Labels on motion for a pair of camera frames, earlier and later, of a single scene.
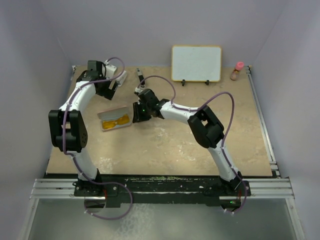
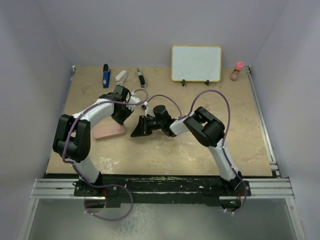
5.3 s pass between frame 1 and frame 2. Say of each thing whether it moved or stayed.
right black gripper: moved
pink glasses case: moved
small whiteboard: stayed
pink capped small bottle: stayed
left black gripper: moved
